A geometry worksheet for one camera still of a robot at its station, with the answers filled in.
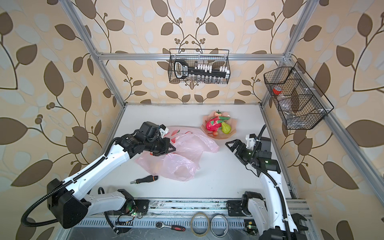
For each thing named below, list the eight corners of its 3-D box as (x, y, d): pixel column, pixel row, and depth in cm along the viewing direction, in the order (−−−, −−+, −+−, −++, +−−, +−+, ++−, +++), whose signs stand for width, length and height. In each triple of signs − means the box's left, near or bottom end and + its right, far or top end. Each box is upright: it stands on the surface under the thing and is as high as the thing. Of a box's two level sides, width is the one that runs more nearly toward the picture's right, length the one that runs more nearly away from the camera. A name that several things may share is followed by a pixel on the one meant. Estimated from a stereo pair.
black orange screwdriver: (131, 185, 83) (130, 183, 81) (132, 180, 85) (130, 178, 83) (158, 180, 85) (157, 178, 83) (158, 175, 86) (157, 174, 84)
